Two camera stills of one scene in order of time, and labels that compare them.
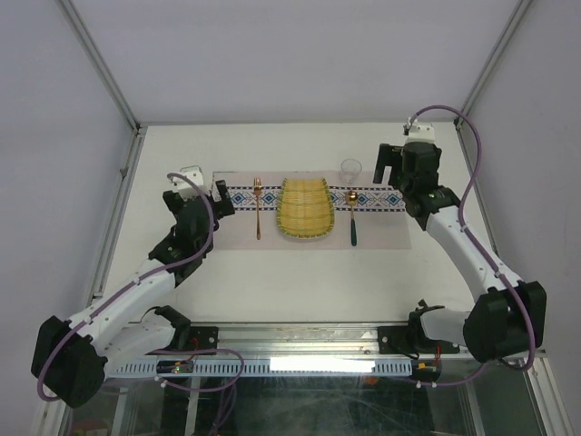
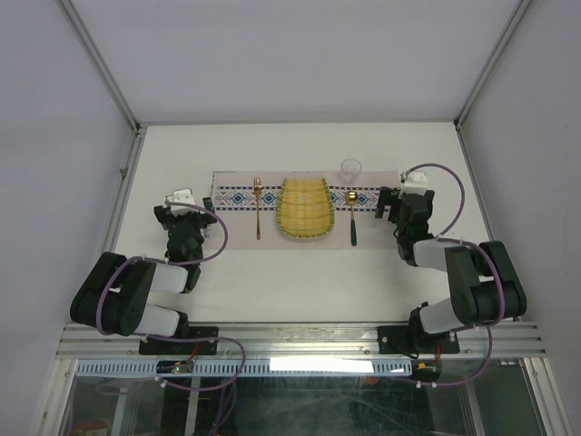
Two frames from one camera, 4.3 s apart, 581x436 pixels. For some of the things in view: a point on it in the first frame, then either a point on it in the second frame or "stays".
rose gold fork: x=257 y=186 stays
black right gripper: x=388 y=155 -> x=388 y=196
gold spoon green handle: x=351 y=198 stays
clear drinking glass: x=349 y=170 stays
